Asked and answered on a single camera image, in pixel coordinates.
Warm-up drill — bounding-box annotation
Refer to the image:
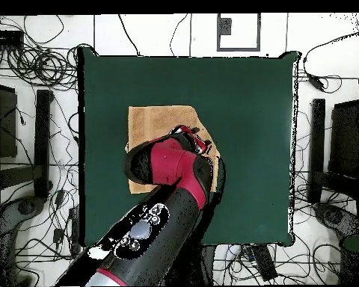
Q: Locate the orange terry towel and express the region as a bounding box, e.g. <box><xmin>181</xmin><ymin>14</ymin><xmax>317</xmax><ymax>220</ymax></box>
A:
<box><xmin>126</xmin><ymin>104</ymin><xmax>221</xmax><ymax>195</ymax></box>

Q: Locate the dark green table cloth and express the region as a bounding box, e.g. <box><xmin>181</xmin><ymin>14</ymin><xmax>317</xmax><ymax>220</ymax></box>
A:
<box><xmin>77</xmin><ymin>47</ymin><xmax>301</xmax><ymax>248</ymax></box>

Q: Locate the wide black power strip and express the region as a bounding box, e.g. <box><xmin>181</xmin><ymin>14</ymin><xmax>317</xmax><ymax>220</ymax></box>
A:
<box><xmin>251</xmin><ymin>244</ymin><xmax>278</xmax><ymax>282</ymax></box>

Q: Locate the narrow black power strip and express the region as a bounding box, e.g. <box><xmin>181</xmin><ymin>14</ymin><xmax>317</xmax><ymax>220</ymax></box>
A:
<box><xmin>67</xmin><ymin>205</ymin><xmax>82</xmax><ymax>256</ymax></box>

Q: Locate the black rectangular box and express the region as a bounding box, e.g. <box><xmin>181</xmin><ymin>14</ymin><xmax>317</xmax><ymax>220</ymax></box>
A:
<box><xmin>0</xmin><ymin>29</ymin><xmax>25</xmax><ymax>46</ymax></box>

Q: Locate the black floor cable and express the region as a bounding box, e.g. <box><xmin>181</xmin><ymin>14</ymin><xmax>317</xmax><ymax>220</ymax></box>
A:
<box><xmin>169</xmin><ymin>13</ymin><xmax>188</xmax><ymax>57</ymax></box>
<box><xmin>117</xmin><ymin>13</ymin><xmax>142</xmax><ymax>57</ymax></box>

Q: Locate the grey square frame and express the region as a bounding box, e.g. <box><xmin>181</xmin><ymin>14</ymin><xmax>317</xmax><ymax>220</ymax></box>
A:
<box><xmin>216</xmin><ymin>13</ymin><xmax>262</xmax><ymax>52</ymax></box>

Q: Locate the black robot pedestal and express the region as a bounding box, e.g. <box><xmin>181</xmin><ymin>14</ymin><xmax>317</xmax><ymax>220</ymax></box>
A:
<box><xmin>173</xmin><ymin>243</ymin><xmax>216</xmax><ymax>286</ymax></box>

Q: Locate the black power adapter with cable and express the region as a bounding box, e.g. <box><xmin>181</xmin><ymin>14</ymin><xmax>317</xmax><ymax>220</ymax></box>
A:
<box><xmin>301</xmin><ymin>25</ymin><xmax>359</xmax><ymax>94</ymax></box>

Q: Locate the coiled black cable bundle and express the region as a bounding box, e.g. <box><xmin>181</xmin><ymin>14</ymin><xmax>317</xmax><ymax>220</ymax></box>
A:
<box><xmin>5</xmin><ymin>43</ymin><xmax>80</xmax><ymax>90</ymax></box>

